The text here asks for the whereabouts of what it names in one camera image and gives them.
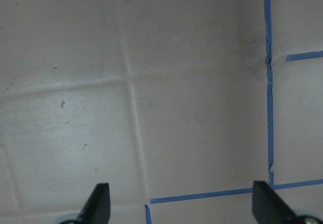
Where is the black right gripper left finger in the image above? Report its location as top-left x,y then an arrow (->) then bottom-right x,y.
76,183 -> 111,224

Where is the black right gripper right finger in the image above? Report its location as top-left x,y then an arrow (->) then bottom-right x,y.
252,181 -> 303,224

